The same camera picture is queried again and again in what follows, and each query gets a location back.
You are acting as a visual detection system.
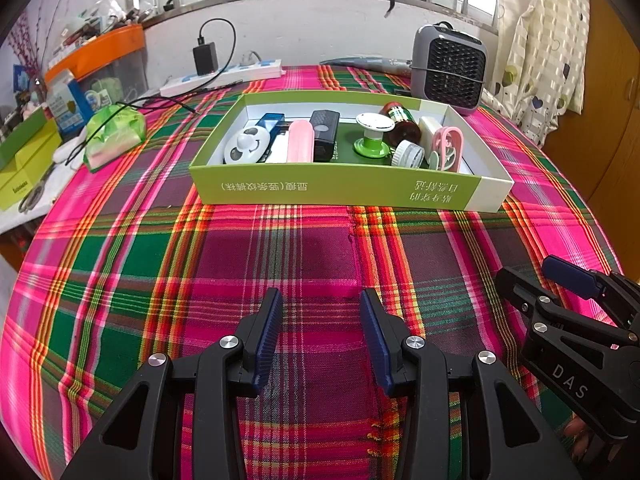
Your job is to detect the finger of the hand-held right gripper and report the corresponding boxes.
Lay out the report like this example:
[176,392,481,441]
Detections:
[542,254,640,331]
[494,266,640,357]

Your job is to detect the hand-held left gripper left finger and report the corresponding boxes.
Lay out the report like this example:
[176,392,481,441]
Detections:
[60,287,285,480]

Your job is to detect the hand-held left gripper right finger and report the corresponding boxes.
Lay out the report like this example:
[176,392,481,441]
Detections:
[360,287,583,480]

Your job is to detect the green white cardboard box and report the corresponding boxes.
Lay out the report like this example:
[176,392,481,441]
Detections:
[189,91,516,213]

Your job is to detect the white round ribbed jar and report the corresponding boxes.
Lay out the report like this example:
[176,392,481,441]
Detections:
[390,139,426,168]

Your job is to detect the white charger adapter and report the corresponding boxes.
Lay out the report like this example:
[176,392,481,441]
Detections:
[417,116,443,148]

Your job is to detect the white round mini fan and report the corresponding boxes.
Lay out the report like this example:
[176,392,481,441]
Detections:
[222,126,272,165]

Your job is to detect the brown bottle red cap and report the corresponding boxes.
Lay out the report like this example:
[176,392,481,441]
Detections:
[382,101,423,147]

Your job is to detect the pink oblong case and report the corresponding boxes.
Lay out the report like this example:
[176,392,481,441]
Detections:
[286,120,316,163]

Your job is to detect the white green round holder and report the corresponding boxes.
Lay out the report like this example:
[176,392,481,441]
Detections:
[354,112,396,157]

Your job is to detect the blue rectangular device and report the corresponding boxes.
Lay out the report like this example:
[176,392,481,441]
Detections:
[257,112,287,153]

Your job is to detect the black rectangular device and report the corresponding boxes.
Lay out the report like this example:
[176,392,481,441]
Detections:
[309,109,341,163]

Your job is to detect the person's right hand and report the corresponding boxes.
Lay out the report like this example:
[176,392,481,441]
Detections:
[570,412,601,456]

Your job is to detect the wooden wardrobe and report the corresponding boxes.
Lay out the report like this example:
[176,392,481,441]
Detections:
[542,0,640,281]

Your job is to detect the grey portable heater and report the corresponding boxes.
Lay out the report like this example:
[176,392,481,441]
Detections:
[410,22,488,117]

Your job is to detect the cream patterned curtain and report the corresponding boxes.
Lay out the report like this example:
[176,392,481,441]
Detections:
[482,0,591,148]

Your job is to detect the green tissue pack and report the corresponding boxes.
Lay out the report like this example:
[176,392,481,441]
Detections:
[85,105,147,173]

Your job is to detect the grey folded umbrella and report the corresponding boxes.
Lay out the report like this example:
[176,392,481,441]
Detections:
[319,55,415,75]

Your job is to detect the white blue power strip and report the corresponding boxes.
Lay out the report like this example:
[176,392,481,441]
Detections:
[160,58,283,96]

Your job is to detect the grey scissors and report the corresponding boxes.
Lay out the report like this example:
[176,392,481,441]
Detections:
[17,165,56,213]

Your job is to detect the white small oval device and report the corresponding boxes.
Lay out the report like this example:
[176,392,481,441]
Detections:
[50,141,81,165]

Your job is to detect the black charger adapter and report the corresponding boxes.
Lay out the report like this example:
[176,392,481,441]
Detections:
[193,42,220,77]

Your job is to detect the lime green cardboard box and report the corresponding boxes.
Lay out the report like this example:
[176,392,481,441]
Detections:
[0,122,63,212]

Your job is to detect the blue white carton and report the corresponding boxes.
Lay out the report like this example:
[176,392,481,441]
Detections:
[47,72,93,133]

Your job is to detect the dark green cardboard box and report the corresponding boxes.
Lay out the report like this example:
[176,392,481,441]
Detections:
[0,109,48,168]

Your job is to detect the clear bin orange lid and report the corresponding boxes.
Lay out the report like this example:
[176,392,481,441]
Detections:
[45,25,148,106]

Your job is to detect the pile of assorted small items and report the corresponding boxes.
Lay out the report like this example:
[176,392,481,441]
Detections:
[47,0,166,53]

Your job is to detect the purple dried flowers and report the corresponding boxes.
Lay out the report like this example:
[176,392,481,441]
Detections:
[7,15,46,78]

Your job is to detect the black charging cable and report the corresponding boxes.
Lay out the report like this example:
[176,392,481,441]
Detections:
[65,19,237,168]

